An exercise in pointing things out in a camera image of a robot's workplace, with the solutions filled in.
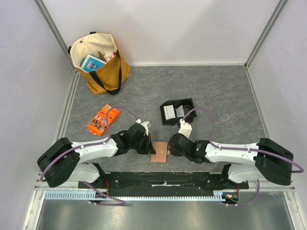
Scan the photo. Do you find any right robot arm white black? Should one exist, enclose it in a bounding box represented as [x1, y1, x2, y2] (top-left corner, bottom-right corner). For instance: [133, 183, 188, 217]
[168, 133, 294, 189]

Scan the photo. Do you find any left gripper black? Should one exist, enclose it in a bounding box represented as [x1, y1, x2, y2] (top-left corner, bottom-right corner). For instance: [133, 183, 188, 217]
[130, 133, 155, 154]

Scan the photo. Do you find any orange product box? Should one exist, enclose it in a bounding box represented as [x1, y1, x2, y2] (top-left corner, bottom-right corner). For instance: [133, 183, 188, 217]
[87, 104, 120, 136]

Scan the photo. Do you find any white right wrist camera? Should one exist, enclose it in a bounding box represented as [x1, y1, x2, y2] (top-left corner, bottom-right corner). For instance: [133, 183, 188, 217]
[178, 119, 192, 138]

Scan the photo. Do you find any black plastic bin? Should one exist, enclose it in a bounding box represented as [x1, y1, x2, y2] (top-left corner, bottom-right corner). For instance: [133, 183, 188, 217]
[160, 98, 194, 126]

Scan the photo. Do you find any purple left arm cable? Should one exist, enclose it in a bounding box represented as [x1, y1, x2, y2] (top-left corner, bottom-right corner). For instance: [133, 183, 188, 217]
[39, 106, 141, 206]

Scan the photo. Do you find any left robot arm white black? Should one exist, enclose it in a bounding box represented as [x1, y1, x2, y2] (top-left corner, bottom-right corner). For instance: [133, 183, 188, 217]
[37, 121, 155, 188]

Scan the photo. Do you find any white card stack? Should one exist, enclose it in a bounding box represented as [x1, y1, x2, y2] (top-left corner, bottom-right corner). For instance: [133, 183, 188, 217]
[163, 104, 176, 120]

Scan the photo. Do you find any slotted cable duct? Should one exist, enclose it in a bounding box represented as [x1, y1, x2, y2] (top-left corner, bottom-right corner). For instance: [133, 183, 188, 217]
[45, 190, 230, 202]

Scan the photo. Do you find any brown item in bag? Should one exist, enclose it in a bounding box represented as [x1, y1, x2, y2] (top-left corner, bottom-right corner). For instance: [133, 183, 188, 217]
[98, 51, 106, 62]

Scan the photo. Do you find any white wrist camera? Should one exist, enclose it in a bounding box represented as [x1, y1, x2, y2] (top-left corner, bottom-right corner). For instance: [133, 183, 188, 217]
[178, 119, 192, 138]
[136, 119, 151, 135]

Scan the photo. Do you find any blue white book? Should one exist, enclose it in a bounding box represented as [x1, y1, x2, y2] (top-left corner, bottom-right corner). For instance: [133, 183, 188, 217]
[81, 54, 106, 72]

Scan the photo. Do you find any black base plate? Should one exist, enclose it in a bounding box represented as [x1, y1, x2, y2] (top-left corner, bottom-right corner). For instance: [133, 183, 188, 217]
[90, 172, 249, 197]

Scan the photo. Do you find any brown leather card holder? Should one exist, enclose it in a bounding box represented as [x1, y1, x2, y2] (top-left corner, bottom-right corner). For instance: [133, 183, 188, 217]
[151, 141, 169, 163]

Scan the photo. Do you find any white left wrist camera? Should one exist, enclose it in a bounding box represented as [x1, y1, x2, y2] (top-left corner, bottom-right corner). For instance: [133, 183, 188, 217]
[136, 119, 151, 135]

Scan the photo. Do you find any mustard canvas tote bag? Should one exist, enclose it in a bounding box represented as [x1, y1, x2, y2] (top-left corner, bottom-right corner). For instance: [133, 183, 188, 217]
[68, 32, 130, 95]

